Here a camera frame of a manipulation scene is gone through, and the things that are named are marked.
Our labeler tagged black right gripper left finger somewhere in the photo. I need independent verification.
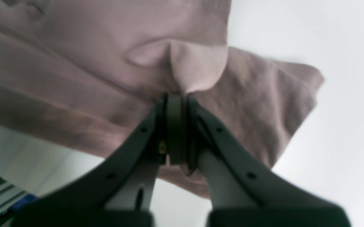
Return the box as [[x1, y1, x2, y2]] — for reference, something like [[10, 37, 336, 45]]
[[11, 94, 186, 227]]

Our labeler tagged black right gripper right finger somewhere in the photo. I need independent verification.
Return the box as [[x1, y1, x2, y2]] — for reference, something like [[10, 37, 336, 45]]
[[186, 95, 351, 227]]

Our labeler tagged blue object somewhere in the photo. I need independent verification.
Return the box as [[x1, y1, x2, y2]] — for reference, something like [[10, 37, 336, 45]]
[[10, 194, 39, 212]]

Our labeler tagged mauve T-shirt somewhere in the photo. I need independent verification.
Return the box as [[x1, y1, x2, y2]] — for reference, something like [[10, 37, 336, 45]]
[[0, 0, 324, 195]]

